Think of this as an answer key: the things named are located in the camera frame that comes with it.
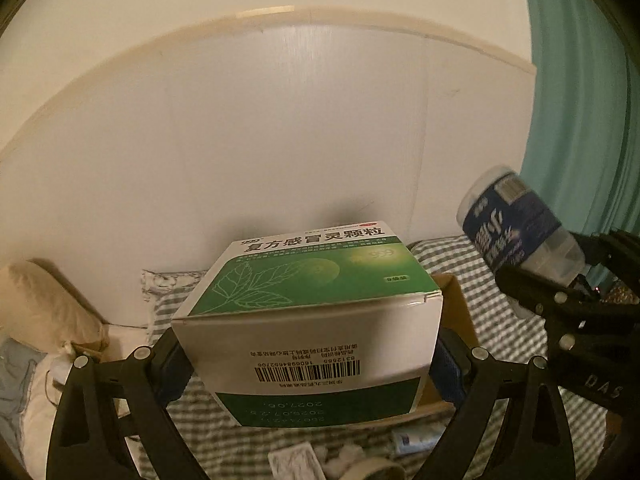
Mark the small cluttered cardboard box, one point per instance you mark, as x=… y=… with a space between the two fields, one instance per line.
x=87 y=349

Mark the silver blister pack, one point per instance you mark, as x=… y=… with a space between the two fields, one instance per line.
x=298 y=462

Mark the teal green curtain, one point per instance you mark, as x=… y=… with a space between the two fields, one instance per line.
x=582 y=152

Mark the white patterned pillow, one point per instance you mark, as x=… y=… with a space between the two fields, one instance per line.
x=158 y=284

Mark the grey checkered bed quilt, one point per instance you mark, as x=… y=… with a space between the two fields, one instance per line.
x=226 y=451

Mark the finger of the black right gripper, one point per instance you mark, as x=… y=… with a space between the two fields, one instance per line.
x=617 y=250
x=530 y=289

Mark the beige masking tape roll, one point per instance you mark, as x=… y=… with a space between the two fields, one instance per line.
x=374 y=468

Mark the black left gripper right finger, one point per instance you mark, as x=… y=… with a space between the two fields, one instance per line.
x=533 y=440

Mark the grey blue cloth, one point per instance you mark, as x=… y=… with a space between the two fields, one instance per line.
x=18 y=364

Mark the large brown cardboard box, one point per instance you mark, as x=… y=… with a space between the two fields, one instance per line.
x=449 y=374

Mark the white plush toy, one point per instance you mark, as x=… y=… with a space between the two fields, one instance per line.
x=334 y=466

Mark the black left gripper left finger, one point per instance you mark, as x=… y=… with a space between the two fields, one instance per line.
x=103 y=404

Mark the green white medicine box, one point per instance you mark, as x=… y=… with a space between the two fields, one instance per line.
x=323 y=328

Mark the clear bottle dark label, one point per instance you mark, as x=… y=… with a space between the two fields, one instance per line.
x=510 y=225

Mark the beige pillow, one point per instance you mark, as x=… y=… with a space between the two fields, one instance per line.
x=37 y=311

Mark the small white blue box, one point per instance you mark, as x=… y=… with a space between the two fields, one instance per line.
x=417 y=438

